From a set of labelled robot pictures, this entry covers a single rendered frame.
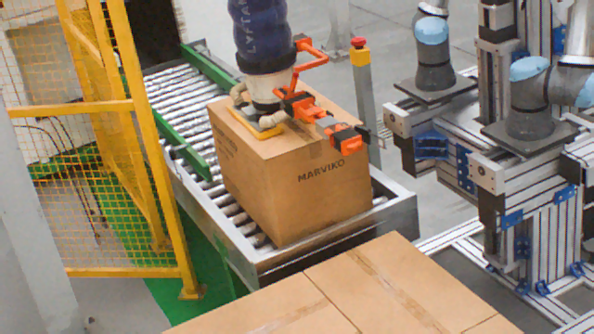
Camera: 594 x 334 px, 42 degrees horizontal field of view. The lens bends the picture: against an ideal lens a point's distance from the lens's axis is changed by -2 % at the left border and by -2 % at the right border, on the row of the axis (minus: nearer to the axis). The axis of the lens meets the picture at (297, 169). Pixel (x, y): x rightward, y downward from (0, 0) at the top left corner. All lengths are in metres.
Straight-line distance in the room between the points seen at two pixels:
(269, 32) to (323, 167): 0.52
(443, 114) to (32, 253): 1.72
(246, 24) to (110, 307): 1.65
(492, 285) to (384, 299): 0.69
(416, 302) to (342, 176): 0.57
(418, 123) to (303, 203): 0.50
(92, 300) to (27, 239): 0.74
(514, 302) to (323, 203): 0.84
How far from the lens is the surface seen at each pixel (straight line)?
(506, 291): 3.16
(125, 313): 3.75
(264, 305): 2.69
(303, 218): 2.87
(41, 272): 3.36
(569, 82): 2.37
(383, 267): 2.77
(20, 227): 3.25
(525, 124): 2.45
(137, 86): 3.19
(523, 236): 3.01
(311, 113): 2.62
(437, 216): 3.97
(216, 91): 4.34
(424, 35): 2.75
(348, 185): 2.90
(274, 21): 2.77
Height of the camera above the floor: 2.23
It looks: 29 degrees down
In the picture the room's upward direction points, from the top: 10 degrees counter-clockwise
